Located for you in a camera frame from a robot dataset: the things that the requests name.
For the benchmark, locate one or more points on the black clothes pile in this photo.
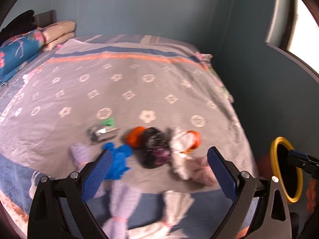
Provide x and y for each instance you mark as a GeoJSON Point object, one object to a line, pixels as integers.
{"type": "Point", "coordinates": [23, 23]}

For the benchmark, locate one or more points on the white tied cloth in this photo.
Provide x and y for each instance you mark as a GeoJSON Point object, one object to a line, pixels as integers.
{"type": "Point", "coordinates": [176, 205]}

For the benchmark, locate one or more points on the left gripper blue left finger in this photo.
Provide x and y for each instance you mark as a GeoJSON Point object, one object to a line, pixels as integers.
{"type": "Point", "coordinates": [93, 174]}

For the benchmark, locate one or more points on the window frame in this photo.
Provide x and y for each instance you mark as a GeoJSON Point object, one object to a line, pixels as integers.
{"type": "Point", "coordinates": [293, 31]}

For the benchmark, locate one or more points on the blue floral folded quilt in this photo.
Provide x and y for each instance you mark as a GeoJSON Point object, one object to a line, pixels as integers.
{"type": "Point", "coordinates": [18, 51]}

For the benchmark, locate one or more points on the orange peel right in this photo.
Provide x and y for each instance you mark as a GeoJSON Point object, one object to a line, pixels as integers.
{"type": "Point", "coordinates": [193, 141]}

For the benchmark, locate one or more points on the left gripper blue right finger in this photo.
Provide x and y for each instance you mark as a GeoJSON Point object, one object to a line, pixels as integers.
{"type": "Point", "coordinates": [225, 172]}

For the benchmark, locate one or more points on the lilac sock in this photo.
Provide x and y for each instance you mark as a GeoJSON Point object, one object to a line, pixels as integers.
{"type": "Point", "coordinates": [81, 155]}

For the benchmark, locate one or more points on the beige folded blanket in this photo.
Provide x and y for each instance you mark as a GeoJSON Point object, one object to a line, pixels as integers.
{"type": "Point", "coordinates": [57, 34]}

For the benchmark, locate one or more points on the pink cloth piece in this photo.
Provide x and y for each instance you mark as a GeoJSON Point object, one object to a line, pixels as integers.
{"type": "Point", "coordinates": [201, 172]}

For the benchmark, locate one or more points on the silver green snack wrapper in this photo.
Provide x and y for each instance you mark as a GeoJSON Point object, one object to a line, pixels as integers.
{"type": "Point", "coordinates": [102, 131]}

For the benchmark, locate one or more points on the yellow rimmed trash bin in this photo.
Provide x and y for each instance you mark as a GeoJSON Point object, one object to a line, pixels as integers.
{"type": "Point", "coordinates": [290, 176]}

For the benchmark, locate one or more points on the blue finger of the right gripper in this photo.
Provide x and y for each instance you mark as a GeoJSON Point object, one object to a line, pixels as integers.
{"type": "Point", "coordinates": [306, 162]}

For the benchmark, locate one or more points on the floral sheet edge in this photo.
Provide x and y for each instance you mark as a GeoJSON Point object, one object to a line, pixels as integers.
{"type": "Point", "coordinates": [206, 59]}

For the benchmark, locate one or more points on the grey patterned bed cover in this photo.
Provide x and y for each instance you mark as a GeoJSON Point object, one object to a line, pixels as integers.
{"type": "Point", "coordinates": [145, 83]}

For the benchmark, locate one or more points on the lilac tied cloth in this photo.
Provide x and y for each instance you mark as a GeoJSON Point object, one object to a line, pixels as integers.
{"type": "Point", "coordinates": [124, 200]}

